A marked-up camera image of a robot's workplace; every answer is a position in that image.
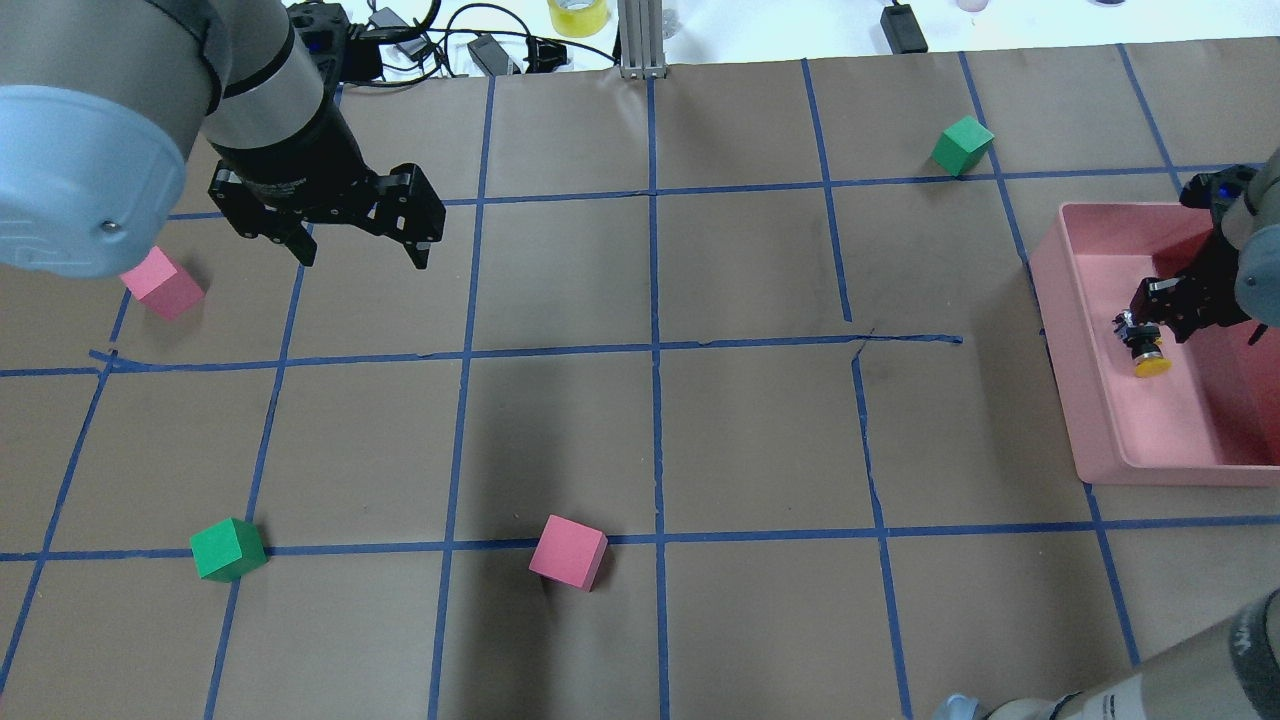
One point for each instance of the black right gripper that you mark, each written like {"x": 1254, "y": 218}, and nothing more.
{"x": 1216, "y": 268}

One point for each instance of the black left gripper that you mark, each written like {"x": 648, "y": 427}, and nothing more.
{"x": 296, "y": 158}

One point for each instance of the yellow push button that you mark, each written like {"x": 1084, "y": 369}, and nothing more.
{"x": 1143, "y": 341}

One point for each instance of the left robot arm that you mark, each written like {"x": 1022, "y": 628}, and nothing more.
{"x": 102, "y": 102}

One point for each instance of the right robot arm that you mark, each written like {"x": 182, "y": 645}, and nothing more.
{"x": 1252, "y": 228}

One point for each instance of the green cube near left arm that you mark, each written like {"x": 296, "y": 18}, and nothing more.
{"x": 227, "y": 550}

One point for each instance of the pink plastic bin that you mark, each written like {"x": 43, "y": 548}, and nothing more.
{"x": 1211, "y": 418}

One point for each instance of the pink cube far left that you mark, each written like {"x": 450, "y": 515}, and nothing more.
{"x": 164, "y": 286}

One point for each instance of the green cube near pink bin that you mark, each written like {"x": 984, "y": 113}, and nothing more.
{"x": 961, "y": 146}

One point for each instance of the yellow tape roll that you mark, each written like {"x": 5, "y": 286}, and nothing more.
{"x": 578, "y": 19}

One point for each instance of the pink cube table centre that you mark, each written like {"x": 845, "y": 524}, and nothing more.
{"x": 569, "y": 553}

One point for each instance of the black power adapter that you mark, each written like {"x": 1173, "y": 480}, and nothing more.
{"x": 902, "y": 29}

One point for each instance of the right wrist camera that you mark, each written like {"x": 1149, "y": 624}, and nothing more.
{"x": 1217, "y": 192}

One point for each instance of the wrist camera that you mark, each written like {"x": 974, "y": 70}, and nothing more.
{"x": 1217, "y": 192}
{"x": 343, "y": 52}

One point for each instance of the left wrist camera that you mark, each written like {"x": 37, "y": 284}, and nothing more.
{"x": 343, "y": 52}

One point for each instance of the aluminium frame post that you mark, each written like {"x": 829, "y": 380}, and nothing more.
{"x": 640, "y": 32}

